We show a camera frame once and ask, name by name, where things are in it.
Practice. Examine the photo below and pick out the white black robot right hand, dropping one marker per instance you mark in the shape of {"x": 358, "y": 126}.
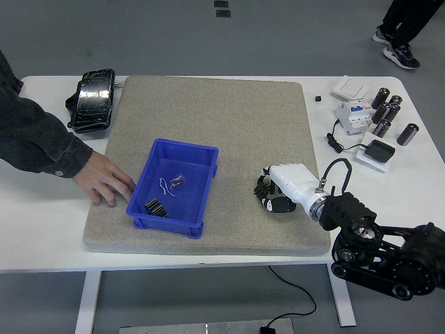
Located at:
{"x": 295, "y": 181}

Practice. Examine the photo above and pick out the person's hand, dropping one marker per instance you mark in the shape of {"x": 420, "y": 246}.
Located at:
{"x": 102, "y": 177}

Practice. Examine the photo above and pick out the small black gear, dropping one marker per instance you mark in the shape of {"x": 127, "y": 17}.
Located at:
{"x": 259, "y": 189}

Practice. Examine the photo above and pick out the large black gear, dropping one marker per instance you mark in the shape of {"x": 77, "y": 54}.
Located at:
{"x": 156, "y": 208}

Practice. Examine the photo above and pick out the blue plastic box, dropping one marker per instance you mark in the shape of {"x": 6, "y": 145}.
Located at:
{"x": 187, "y": 205}

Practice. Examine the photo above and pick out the person's forearm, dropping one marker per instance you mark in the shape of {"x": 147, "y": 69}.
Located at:
{"x": 31, "y": 132}

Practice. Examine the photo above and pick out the white flat plate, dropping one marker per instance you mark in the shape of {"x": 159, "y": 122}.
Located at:
{"x": 361, "y": 157}

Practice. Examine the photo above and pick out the small clear screw bag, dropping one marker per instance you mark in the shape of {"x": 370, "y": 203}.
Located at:
{"x": 178, "y": 181}

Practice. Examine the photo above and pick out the black tape-wrapped pack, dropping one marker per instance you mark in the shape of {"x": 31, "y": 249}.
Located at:
{"x": 92, "y": 101}

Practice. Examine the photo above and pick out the small black cube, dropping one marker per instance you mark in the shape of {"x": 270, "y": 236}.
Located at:
{"x": 318, "y": 98}

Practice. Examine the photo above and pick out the white circuit breaker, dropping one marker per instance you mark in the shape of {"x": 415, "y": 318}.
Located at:
{"x": 354, "y": 116}

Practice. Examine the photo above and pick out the black power adapter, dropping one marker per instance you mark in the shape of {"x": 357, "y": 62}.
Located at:
{"x": 379, "y": 150}

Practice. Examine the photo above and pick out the dark cylindrical capacitor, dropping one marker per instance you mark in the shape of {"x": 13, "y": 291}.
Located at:
{"x": 380, "y": 98}
{"x": 393, "y": 112}
{"x": 396, "y": 99}
{"x": 407, "y": 134}
{"x": 381, "y": 127}
{"x": 380, "y": 113}

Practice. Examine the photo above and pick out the grey-brown felt mat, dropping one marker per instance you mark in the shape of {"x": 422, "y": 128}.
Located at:
{"x": 215, "y": 115}

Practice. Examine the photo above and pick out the white table leg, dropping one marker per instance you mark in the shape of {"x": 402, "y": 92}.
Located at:
{"x": 342, "y": 306}
{"x": 87, "y": 302}

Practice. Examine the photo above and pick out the black floor plug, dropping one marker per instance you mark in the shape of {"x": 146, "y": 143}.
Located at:
{"x": 266, "y": 329}

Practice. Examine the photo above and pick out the dark sneaker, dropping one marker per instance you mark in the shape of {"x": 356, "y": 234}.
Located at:
{"x": 403, "y": 55}
{"x": 382, "y": 35}

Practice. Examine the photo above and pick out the black floor cover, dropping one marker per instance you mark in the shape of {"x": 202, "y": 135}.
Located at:
{"x": 220, "y": 3}
{"x": 222, "y": 13}

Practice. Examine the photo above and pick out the person's legs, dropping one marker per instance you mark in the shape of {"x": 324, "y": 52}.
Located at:
{"x": 410, "y": 17}

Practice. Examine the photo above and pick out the white wall switch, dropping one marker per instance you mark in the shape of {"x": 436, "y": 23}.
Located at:
{"x": 349, "y": 87}

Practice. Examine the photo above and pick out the grey metal base plate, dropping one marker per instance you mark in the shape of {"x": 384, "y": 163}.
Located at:
{"x": 194, "y": 328}

